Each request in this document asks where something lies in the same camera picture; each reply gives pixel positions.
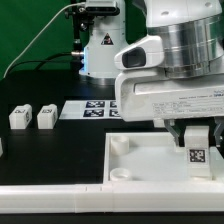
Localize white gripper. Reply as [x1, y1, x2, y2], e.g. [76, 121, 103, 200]
[115, 35, 224, 147]

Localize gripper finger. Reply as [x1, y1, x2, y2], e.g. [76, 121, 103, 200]
[214, 119, 224, 147]

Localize white square tabletop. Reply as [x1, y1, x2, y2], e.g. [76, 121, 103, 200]
[103, 132, 224, 183]

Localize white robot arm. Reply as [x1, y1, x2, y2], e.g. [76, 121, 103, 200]
[114, 0, 224, 145]

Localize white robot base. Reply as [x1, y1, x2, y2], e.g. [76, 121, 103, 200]
[79, 0, 127, 85]

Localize white sheet with tags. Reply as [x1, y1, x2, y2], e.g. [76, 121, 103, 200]
[60, 100, 120, 120]

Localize black cable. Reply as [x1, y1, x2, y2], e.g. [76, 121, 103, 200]
[2, 51, 84, 81]

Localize white cable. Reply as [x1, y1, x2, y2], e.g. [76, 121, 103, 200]
[2, 2, 87, 80]

